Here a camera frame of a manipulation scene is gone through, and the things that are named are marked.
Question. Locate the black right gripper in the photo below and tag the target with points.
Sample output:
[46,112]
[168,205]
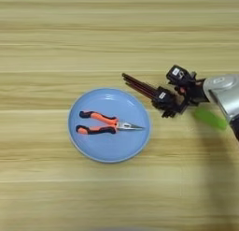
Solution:
[194,93]

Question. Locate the black hex key set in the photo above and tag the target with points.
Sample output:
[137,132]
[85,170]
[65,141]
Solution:
[155,96]

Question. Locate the orange and black pliers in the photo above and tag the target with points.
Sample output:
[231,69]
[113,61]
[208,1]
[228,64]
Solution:
[99,122]

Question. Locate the black box with white label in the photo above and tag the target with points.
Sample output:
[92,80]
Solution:
[178,74]

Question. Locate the green rectangular block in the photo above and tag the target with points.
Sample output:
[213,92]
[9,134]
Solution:
[211,118]

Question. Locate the blue round plate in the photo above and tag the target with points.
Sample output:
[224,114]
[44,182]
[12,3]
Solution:
[109,125]

